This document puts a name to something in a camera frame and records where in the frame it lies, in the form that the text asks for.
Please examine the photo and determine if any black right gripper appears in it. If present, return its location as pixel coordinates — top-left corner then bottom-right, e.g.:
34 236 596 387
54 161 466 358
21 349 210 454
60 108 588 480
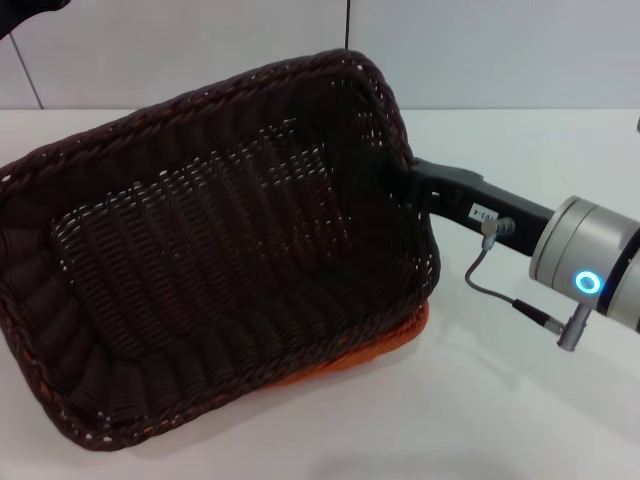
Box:
374 152 556 259

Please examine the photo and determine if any dark brown woven basket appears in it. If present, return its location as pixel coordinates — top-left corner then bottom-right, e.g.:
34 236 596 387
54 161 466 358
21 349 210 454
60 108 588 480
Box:
0 48 444 454

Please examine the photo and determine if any orange woven plastic basket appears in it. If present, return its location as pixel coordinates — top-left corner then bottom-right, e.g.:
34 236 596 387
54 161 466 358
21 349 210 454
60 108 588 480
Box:
269 299 429 389

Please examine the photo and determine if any grey right gripper cable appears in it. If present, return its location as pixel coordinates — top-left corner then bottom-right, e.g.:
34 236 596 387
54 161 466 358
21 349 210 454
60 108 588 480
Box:
464 217 591 354

